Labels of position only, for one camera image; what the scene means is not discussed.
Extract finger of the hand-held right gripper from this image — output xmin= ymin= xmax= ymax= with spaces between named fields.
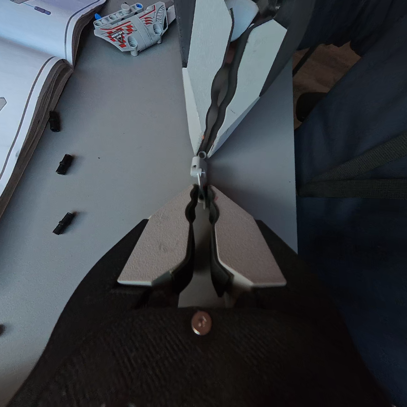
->
xmin=208 ymin=22 xmax=289 ymax=157
xmin=182 ymin=0 xmax=235 ymax=157

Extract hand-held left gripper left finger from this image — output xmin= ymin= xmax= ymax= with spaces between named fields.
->
xmin=117 ymin=185 xmax=198 ymax=293

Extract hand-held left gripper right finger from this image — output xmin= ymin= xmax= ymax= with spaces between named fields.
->
xmin=208 ymin=186 xmax=287 ymax=296

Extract light grey lego connector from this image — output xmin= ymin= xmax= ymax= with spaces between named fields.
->
xmin=190 ymin=156 xmax=209 ymax=210

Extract grey lego panel red stickers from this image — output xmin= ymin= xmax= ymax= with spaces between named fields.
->
xmin=93 ymin=1 xmax=175 ymax=57

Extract open lego instruction booklet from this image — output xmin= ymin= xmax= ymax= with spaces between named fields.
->
xmin=0 ymin=0 xmax=107 ymax=220

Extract black chair armrest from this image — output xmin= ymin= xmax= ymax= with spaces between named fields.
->
xmin=296 ymin=92 xmax=323 ymax=122

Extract person's dark blue clothing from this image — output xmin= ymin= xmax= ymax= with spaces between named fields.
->
xmin=293 ymin=0 xmax=407 ymax=407

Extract black strap with metal clip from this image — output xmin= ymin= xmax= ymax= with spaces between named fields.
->
xmin=296 ymin=132 xmax=407 ymax=199

